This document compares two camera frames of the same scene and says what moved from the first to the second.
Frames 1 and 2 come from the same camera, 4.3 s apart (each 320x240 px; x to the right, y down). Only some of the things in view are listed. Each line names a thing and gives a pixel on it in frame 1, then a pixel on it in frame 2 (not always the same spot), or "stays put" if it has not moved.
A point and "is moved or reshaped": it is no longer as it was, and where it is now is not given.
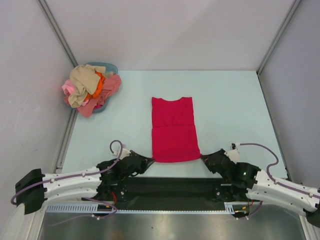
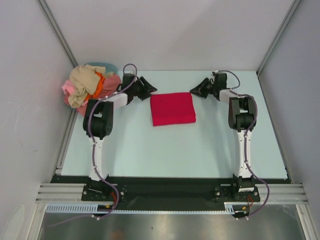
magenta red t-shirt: x=174 y=136 is moved or reshaped
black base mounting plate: x=172 y=193 stays put
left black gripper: x=146 y=162 → x=146 y=89
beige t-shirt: x=84 y=78 stays put
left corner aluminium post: x=54 y=23 stays put
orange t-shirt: x=101 y=80 stays put
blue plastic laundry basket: x=109 y=68 stays put
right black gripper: x=204 y=158 → x=200 y=89
